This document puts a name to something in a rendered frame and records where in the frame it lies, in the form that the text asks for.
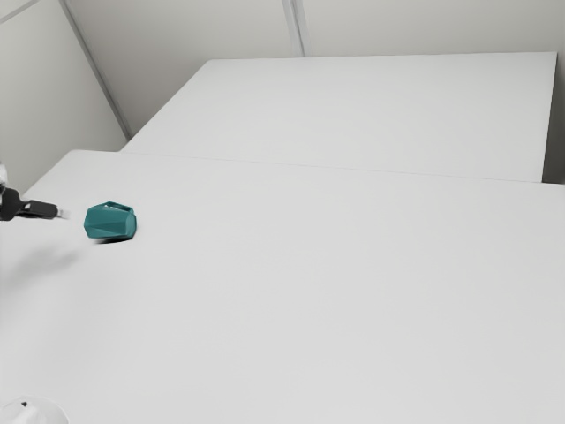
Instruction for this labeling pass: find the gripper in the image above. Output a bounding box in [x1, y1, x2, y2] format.
[0, 186, 72, 223]

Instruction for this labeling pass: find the teal faceted mug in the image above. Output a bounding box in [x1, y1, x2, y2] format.
[82, 201, 139, 242]

